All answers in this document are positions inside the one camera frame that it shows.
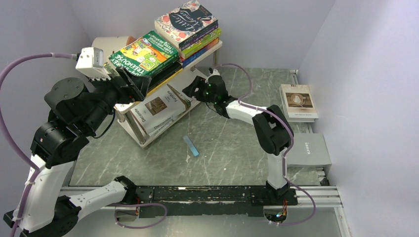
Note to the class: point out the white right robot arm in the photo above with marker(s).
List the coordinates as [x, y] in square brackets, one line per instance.
[273, 131]

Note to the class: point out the white two-tier shelf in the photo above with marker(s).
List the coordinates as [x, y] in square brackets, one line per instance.
[181, 81]

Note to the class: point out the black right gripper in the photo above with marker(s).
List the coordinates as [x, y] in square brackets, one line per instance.
[198, 82]

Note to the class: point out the purple treehouse book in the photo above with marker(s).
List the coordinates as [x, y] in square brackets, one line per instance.
[203, 34]

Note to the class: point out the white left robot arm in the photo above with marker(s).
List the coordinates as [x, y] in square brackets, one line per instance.
[76, 114]

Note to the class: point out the floral Little Women book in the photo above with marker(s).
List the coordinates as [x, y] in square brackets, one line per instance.
[183, 23]

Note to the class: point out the brown cover book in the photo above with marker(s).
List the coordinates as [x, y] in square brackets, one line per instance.
[164, 106]

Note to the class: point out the grey laptop box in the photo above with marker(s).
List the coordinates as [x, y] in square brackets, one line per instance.
[309, 149]

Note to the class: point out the yellow Little Prince book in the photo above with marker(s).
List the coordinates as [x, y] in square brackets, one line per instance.
[158, 86]

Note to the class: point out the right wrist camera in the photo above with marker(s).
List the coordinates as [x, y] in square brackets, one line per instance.
[213, 72]

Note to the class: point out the white magazine with photo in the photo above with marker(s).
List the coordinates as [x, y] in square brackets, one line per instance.
[298, 104]

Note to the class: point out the white tape roll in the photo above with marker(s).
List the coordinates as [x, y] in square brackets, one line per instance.
[110, 45]

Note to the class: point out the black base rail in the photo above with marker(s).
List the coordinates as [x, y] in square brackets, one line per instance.
[209, 200]

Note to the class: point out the black Moon and Sixpence book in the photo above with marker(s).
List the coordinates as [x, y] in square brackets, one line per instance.
[166, 73]

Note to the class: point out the blue orange book in stack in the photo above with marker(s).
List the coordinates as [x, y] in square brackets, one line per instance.
[199, 53]

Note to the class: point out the white palm leaf book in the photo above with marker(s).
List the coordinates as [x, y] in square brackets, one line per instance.
[168, 124]

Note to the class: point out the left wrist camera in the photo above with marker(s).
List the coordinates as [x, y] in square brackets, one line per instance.
[91, 62]

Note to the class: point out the green 104-storey treehouse book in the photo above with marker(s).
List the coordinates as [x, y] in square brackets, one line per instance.
[147, 56]

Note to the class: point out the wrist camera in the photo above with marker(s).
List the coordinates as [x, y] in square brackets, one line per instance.
[213, 72]
[91, 62]

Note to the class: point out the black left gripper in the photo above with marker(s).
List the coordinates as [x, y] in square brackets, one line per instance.
[136, 90]

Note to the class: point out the green treehouse book in stack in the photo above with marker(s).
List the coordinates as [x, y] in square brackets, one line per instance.
[195, 47]

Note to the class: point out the light blue glue stick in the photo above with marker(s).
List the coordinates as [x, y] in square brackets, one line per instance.
[191, 146]

